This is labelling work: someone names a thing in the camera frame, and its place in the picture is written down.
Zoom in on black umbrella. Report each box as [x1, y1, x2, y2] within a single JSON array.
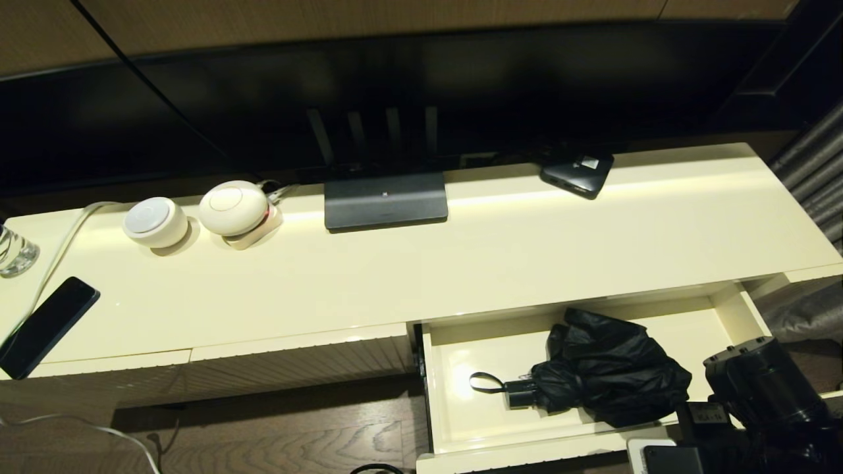
[[469, 307, 693, 429]]

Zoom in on cream ribbed drawer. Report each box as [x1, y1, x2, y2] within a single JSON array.
[[412, 282, 843, 474]]

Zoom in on white ribbed cabinet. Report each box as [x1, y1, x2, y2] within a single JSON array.
[[0, 142, 843, 409]]

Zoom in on grey pleated curtain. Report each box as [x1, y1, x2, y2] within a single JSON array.
[[751, 99, 843, 343]]

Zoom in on black set-top box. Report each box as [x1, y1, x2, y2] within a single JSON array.
[[540, 151, 615, 200]]

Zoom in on black flat television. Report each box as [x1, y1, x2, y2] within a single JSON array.
[[0, 23, 801, 198]]

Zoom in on large white round speaker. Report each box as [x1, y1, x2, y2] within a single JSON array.
[[198, 180, 285, 251]]

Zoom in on small white round speaker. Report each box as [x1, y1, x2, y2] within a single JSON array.
[[122, 196, 190, 249]]

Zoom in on black smartphone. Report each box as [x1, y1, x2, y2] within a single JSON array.
[[0, 276, 101, 381]]

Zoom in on clear drinking glass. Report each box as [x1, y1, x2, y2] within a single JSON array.
[[0, 224, 39, 277]]

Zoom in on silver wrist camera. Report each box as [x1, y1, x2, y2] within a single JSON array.
[[626, 438, 705, 474]]

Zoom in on black wall frame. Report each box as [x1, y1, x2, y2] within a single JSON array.
[[708, 0, 843, 132]]

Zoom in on grey television base plate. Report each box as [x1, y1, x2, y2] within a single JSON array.
[[324, 172, 450, 232]]

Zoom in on white speaker plug cables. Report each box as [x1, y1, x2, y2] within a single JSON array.
[[260, 179, 300, 205]]

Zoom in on thin white floor cable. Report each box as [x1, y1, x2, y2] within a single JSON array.
[[0, 411, 162, 474]]

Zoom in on thick white power cable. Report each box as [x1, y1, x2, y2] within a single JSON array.
[[0, 201, 124, 350]]

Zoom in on thin black hanging cable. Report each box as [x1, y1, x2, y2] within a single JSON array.
[[69, 0, 244, 165]]

